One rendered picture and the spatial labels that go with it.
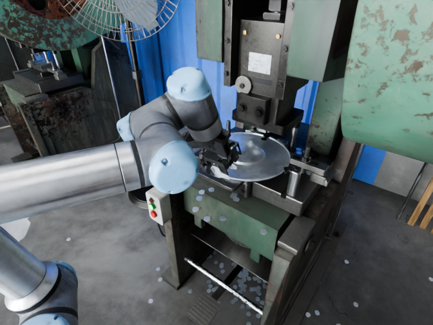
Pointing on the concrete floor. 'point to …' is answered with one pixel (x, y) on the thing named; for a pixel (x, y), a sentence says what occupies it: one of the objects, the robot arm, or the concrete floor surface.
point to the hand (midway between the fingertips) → (220, 172)
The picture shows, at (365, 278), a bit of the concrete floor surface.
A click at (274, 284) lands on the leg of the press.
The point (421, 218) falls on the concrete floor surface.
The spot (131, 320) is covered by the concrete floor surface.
